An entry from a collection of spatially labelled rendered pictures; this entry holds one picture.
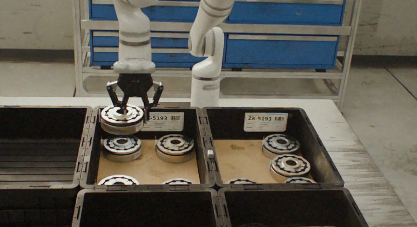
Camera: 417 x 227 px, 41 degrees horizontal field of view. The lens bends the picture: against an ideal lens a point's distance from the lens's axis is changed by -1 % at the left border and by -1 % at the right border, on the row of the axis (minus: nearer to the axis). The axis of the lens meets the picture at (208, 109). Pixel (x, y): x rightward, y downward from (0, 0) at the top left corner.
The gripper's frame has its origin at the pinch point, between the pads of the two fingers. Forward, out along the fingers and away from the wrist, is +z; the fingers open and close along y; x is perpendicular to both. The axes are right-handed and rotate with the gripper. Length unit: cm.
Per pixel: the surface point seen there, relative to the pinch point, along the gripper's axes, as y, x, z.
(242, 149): -29.9, -13.0, 17.6
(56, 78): 59, -248, 99
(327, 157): -47.2, 7.6, 7.8
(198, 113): -17.2, -15.6, 7.5
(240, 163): -28.1, -5.6, 17.7
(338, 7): -118, -196, 29
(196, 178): -15.5, 1.6, 17.6
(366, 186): -69, -13, 31
